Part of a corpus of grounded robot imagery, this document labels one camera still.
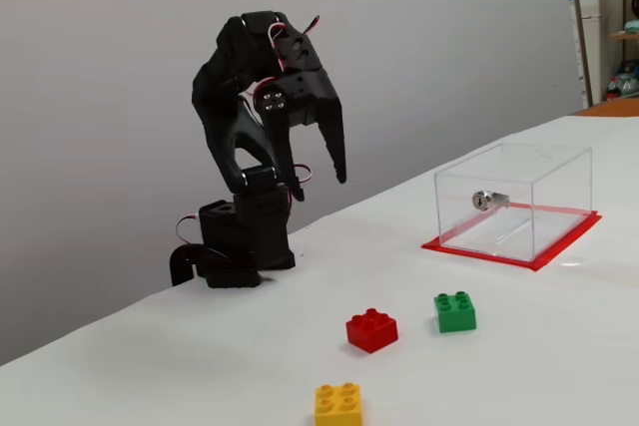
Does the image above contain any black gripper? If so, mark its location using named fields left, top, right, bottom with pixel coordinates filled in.
left=254, top=69, right=348, bottom=204

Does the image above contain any metal shelf rack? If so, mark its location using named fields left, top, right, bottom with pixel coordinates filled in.
left=567, top=0, right=639, bottom=108

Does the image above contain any white refrigerator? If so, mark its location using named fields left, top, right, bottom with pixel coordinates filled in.
left=573, top=0, right=606, bottom=104

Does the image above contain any red white base cable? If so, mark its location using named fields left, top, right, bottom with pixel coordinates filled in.
left=174, top=214, right=202, bottom=248

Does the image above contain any green lego brick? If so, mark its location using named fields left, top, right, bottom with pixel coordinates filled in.
left=432, top=290, right=478, bottom=334

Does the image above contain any silver box lock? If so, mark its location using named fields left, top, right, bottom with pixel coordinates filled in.
left=471, top=190, right=511, bottom=212

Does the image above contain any black table clamp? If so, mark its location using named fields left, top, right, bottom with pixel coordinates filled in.
left=169, top=244, right=262, bottom=290

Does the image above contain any yellow lego brick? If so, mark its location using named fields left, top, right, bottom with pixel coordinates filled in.
left=314, top=382, right=364, bottom=426

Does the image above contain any red white wrist cable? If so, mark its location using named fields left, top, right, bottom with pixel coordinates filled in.
left=239, top=13, right=321, bottom=113

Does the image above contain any transparent plastic box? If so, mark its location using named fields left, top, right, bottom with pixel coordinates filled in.
left=432, top=142, right=593, bottom=263

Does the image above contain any orange table surface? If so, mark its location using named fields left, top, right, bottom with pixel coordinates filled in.
left=573, top=96, right=639, bottom=119

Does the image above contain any red lego brick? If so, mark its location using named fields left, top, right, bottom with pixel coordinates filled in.
left=344, top=307, right=399, bottom=355

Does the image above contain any red white shoulder cable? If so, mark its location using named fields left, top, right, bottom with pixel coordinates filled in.
left=289, top=162, right=315, bottom=199

